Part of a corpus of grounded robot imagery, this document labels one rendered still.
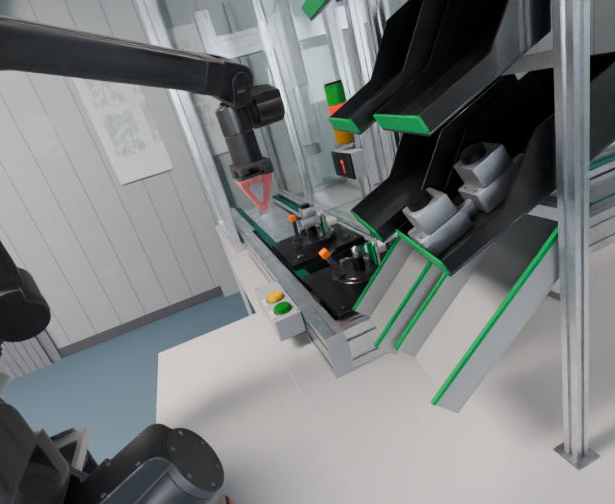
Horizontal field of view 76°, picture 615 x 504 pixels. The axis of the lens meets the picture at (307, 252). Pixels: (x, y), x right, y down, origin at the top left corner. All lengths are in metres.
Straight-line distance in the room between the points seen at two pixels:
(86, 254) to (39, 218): 0.39
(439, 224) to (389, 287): 0.30
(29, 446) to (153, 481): 0.09
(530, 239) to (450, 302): 0.15
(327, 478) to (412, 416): 0.18
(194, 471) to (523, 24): 0.48
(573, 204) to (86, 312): 3.44
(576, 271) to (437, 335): 0.23
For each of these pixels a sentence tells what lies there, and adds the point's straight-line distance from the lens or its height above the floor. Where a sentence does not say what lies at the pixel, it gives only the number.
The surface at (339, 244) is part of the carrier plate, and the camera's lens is 1.21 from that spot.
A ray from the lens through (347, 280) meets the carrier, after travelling 0.94.
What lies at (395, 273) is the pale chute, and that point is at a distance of 0.77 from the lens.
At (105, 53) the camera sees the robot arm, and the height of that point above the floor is 1.53.
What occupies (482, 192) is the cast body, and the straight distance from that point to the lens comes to 0.52.
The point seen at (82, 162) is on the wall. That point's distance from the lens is 3.32.
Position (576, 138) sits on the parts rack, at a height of 1.31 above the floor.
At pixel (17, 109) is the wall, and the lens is 3.39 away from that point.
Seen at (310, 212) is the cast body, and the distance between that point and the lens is 1.24.
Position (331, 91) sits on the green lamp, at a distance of 1.08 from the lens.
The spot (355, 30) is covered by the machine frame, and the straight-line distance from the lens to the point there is 1.82.
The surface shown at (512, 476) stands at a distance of 0.70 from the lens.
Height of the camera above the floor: 1.42
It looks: 22 degrees down
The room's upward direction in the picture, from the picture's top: 16 degrees counter-clockwise
